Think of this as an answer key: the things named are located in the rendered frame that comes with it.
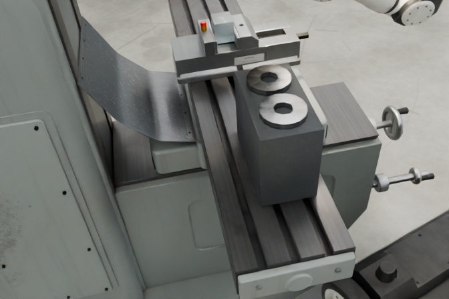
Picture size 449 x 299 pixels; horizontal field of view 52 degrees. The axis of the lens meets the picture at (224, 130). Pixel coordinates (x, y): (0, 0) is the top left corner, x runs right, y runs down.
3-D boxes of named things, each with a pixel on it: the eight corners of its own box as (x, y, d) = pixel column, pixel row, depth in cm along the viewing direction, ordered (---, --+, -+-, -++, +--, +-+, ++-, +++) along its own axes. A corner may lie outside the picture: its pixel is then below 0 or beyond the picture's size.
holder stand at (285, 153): (286, 127, 111) (289, 56, 97) (317, 196, 95) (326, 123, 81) (237, 135, 109) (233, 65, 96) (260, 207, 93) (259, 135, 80)
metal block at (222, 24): (230, 30, 130) (228, 11, 126) (234, 41, 126) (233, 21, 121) (212, 33, 129) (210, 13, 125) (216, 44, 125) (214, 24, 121)
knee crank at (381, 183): (427, 171, 157) (431, 159, 153) (437, 184, 152) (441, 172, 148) (366, 183, 154) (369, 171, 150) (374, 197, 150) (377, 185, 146)
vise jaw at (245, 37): (248, 25, 134) (248, 12, 131) (258, 47, 124) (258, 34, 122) (228, 28, 133) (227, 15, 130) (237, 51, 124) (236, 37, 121)
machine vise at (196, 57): (286, 37, 140) (286, 4, 133) (301, 64, 130) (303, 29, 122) (172, 55, 137) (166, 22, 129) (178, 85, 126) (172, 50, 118)
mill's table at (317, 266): (227, -4, 180) (226, -23, 175) (356, 279, 89) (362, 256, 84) (168, 5, 177) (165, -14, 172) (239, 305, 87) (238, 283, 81)
